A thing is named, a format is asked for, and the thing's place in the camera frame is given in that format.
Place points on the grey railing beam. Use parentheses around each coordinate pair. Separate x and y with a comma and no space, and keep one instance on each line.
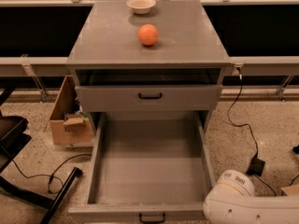
(59,67)

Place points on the cardboard box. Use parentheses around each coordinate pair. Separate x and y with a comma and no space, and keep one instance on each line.
(69,126)

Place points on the grey top drawer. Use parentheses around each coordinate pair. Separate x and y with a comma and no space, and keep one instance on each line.
(148,98)

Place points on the paper sheet on floor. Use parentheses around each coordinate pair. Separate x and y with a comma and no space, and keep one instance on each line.
(292,190)

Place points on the black cart stand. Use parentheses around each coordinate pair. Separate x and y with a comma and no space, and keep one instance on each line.
(12,141)

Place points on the grey drawer cabinet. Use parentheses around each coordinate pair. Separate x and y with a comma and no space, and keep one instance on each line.
(109,53)

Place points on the black power adapter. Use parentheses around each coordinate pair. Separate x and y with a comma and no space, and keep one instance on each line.
(256,166)

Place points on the white bowl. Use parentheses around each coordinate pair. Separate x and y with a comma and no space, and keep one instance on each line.
(141,7)

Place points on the grey drawer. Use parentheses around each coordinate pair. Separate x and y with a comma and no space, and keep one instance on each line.
(147,168)
(148,98)

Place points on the orange fruit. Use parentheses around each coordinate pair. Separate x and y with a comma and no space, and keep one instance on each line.
(148,35)

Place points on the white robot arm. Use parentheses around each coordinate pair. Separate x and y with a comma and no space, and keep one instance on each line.
(233,201)

